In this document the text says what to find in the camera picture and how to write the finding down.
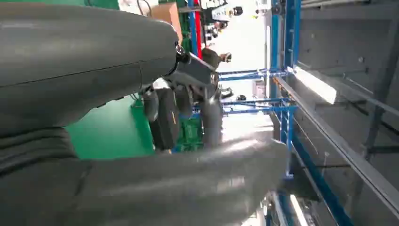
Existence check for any blue metal rack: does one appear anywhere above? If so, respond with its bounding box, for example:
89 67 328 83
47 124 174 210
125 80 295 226
218 0 354 226

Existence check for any red metal beam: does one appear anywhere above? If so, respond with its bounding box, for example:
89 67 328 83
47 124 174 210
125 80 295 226
193 0 204 59

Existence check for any green table mat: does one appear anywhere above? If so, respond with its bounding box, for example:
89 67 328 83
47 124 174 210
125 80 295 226
0 0 157 160

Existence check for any brown cardboard box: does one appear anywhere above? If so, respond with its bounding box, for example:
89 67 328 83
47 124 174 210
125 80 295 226
151 2 184 44

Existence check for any green plastic basket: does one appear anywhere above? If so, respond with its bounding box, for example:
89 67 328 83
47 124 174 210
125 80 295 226
174 113 205 153

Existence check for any grey metal rail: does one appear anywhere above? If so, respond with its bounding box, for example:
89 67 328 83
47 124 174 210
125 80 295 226
273 76 399 211

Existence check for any black zipped carry case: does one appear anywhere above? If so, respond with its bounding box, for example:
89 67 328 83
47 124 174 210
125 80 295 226
149 88 181 151

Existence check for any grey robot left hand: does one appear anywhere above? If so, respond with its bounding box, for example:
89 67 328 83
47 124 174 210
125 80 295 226
0 2 288 226

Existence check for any white ceiling light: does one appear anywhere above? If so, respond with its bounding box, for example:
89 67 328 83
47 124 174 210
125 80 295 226
289 194 310 226

